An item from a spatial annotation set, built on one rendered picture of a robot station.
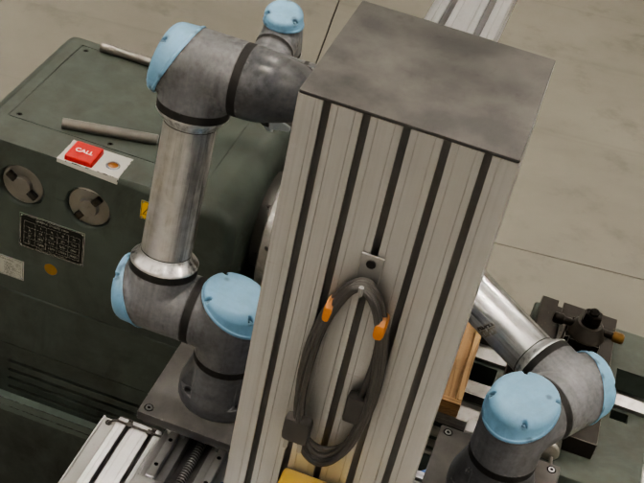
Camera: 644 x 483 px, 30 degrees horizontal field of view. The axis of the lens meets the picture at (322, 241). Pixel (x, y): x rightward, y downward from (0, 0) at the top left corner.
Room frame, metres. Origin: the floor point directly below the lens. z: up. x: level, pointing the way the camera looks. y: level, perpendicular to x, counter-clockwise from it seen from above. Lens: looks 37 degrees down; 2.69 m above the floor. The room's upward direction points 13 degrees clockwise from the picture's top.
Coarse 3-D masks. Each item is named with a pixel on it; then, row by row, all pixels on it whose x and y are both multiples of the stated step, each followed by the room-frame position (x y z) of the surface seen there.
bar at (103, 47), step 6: (102, 42) 2.40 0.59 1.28; (102, 48) 2.39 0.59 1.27; (108, 48) 2.38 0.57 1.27; (114, 48) 2.39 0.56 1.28; (120, 48) 2.39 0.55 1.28; (114, 54) 2.38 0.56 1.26; (120, 54) 2.38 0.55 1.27; (126, 54) 2.38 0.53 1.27; (132, 54) 2.38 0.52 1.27; (138, 54) 2.38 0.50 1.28; (132, 60) 2.38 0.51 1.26; (138, 60) 2.37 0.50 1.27; (144, 60) 2.37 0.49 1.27
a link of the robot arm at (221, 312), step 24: (216, 288) 1.50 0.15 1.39; (240, 288) 1.52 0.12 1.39; (192, 312) 1.47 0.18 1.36; (216, 312) 1.46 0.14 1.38; (240, 312) 1.47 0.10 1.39; (192, 336) 1.46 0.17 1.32; (216, 336) 1.45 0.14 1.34; (240, 336) 1.45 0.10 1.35; (216, 360) 1.45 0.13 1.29; (240, 360) 1.46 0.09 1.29
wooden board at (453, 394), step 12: (468, 324) 2.17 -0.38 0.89; (468, 336) 2.13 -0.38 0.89; (480, 336) 2.11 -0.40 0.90; (468, 348) 2.09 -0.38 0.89; (456, 360) 2.04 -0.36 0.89; (468, 360) 2.02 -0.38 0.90; (456, 372) 2.00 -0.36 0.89; (468, 372) 1.98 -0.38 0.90; (456, 384) 1.96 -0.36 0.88; (444, 396) 1.89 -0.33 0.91; (456, 396) 1.90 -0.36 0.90; (444, 408) 1.88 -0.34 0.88; (456, 408) 1.88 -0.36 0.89
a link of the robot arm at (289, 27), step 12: (276, 0) 2.04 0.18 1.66; (264, 12) 2.01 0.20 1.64; (276, 12) 2.01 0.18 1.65; (288, 12) 2.01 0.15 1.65; (300, 12) 2.02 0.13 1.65; (264, 24) 2.00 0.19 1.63; (276, 24) 1.98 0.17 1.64; (288, 24) 1.99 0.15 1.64; (300, 24) 2.00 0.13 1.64; (288, 36) 1.99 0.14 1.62; (300, 36) 2.02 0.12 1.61; (300, 48) 2.03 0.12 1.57
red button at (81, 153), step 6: (78, 144) 2.00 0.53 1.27; (84, 144) 2.00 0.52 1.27; (72, 150) 1.97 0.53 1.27; (78, 150) 1.97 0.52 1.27; (84, 150) 1.98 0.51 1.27; (90, 150) 1.98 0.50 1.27; (96, 150) 1.99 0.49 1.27; (102, 150) 1.99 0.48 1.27; (66, 156) 1.95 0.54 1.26; (72, 156) 1.95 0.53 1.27; (78, 156) 1.95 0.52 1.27; (84, 156) 1.96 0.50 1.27; (90, 156) 1.96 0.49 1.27; (96, 156) 1.97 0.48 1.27; (78, 162) 1.95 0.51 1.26; (84, 162) 1.94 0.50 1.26; (90, 162) 1.94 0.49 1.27; (96, 162) 1.96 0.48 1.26
